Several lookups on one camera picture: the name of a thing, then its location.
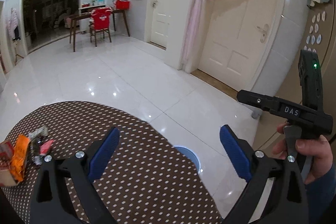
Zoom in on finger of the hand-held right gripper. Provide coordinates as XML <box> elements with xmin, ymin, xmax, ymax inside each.
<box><xmin>237</xmin><ymin>90</ymin><xmax>279</xmax><ymax>112</ymax></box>

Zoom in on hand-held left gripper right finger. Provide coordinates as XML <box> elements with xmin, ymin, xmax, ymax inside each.
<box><xmin>220</xmin><ymin>124</ymin><xmax>309</xmax><ymax>224</ymax></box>

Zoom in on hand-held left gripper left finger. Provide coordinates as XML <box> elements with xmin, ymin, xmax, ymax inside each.
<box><xmin>30</xmin><ymin>127</ymin><xmax>121</xmax><ymax>224</ymax></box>

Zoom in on blue round stool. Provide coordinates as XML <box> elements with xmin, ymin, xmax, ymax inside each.
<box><xmin>174</xmin><ymin>146</ymin><xmax>202</xmax><ymax>174</ymax></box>

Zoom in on pink wrapper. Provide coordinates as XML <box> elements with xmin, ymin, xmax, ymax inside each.
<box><xmin>39</xmin><ymin>139</ymin><xmax>54</xmax><ymax>157</ymax></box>

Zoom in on long dark wrapper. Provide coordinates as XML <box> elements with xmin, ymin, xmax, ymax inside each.
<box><xmin>29</xmin><ymin>138</ymin><xmax>43</xmax><ymax>166</ymax></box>

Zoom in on orange snack wrapper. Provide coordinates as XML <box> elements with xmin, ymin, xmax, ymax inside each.
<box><xmin>9</xmin><ymin>134</ymin><xmax>31</xmax><ymax>183</ymax></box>

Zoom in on person's right hand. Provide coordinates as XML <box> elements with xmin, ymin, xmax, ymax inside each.
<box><xmin>272</xmin><ymin>124</ymin><xmax>336</xmax><ymax>184</ymax></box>

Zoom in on round table with polka-dot tablecloth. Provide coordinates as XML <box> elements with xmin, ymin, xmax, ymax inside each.
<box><xmin>0</xmin><ymin>101</ymin><xmax>223</xmax><ymax>224</ymax></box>

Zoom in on white panel door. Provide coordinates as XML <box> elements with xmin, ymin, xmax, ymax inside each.
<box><xmin>196</xmin><ymin>0</ymin><xmax>283</xmax><ymax>88</ymax></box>

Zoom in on pink lace curtain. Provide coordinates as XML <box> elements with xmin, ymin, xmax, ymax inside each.
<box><xmin>181</xmin><ymin>0</ymin><xmax>283</xmax><ymax>70</ymax></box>

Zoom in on wooden chair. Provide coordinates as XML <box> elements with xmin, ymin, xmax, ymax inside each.
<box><xmin>88</xmin><ymin>20</ymin><xmax>112</xmax><ymax>47</ymax></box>

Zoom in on narrow white door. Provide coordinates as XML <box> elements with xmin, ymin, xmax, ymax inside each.
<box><xmin>149</xmin><ymin>0</ymin><xmax>179</xmax><ymax>49</ymax></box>

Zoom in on white cabinet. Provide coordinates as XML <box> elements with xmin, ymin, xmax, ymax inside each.
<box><xmin>78</xmin><ymin>6</ymin><xmax>92</xmax><ymax>33</ymax></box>

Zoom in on wooden coat stand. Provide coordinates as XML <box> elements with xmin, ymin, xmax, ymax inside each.
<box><xmin>14</xmin><ymin>40</ymin><xmax>25</xmax><ymax>65</ymax></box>

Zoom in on red shirt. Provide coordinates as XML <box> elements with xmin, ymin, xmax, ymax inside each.
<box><xmin>90</xmin><ymin>7</ymin><xmax>114</xmax><ymax>30</ymax></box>

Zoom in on wooden dining table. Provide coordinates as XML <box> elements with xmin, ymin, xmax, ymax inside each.
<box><xmin>69</xmin><ymin>9</ymin><xmax>131</xmax><ymax>53</ymax></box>

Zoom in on red bag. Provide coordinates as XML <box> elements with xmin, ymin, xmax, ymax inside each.
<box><xmin>115</xmin><ymin>0</ymin><xmax>131</xmax><ymax>11</ymax></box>

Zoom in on pink jacket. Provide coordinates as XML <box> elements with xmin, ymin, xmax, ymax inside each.
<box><xmin>6</xmin><ymin>7</ymin><xmax>22</xmax><ymax>41</ymax></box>

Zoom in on group of round wall stickers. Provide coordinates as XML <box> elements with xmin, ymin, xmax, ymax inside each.
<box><xmin>305</xmin><ymin>10</ymin><xmax>327</xmax><ymax>54</ymax></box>

